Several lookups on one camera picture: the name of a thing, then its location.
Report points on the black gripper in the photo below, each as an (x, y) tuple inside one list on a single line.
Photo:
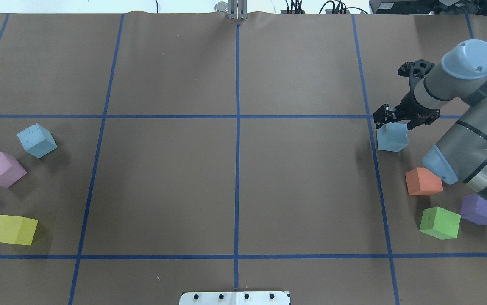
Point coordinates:
[(408, 104)]

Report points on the light blue foam block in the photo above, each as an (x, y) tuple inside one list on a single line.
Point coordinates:
[(37, 141), (392, 137)]

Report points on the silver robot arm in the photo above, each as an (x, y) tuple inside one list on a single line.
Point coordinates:
[(461, 154)]

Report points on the orange foam block near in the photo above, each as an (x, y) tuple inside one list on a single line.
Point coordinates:
[(422, 182)]

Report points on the green foam block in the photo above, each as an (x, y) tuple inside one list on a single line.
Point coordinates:
[(440, 223)]

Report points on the purple foam block near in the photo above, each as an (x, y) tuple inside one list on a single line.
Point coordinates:
[(474, 209)]

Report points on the black laptop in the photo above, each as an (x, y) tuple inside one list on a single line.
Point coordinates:
[(428, 7)]

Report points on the pink foam block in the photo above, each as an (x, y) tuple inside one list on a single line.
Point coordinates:
[(11, 170)]

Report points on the yellow foam block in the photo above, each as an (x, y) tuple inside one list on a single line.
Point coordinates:
[(17, 230)]

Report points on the aluminium frame post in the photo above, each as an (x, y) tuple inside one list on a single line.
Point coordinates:
[(237, 9)]

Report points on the white pedestal column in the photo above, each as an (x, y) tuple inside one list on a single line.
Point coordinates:
[(236, 298)]

